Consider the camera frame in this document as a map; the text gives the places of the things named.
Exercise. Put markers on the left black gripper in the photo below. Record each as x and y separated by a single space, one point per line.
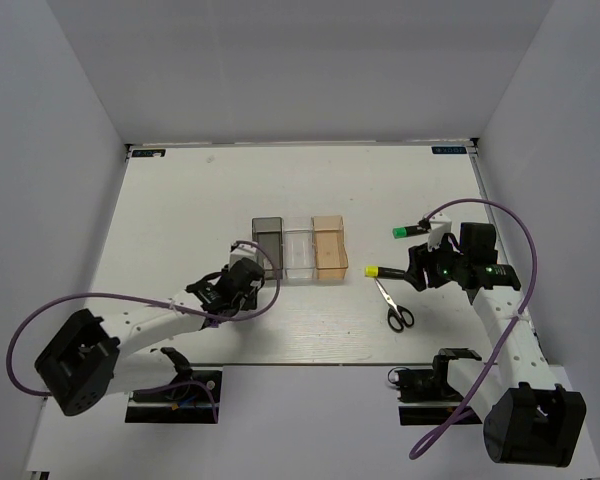
251 301

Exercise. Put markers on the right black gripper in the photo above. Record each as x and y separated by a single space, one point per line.
420 257

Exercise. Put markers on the green cap highlighter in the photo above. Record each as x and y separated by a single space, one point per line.
408 231

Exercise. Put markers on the yellow cap highlighter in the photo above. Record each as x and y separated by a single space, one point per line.
384 273

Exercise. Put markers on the black handled scissors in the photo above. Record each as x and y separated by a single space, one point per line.
398 317

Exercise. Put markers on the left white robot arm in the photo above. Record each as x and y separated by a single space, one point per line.
88 352

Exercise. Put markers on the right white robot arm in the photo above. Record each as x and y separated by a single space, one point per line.
527 416

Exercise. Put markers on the grey translucent container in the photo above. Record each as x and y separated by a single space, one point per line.
268 233

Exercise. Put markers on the clear plastic container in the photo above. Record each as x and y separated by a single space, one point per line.
299 261

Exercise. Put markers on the orange translucent container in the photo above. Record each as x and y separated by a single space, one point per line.
331 260

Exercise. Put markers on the right corner label sticker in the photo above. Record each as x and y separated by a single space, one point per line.
448 150

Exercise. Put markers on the corner label sticker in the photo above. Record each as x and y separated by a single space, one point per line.
448 150
148 153

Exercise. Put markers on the left corner label sticker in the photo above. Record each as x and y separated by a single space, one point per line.
148 153

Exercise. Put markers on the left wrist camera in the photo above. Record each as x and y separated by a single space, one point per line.
240 251

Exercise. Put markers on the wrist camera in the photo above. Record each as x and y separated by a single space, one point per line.
240 251
437 226

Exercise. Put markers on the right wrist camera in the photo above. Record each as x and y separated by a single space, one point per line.
437 226

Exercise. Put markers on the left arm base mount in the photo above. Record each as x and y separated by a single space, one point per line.
194 396

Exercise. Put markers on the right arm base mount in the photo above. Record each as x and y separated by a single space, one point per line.
425 398

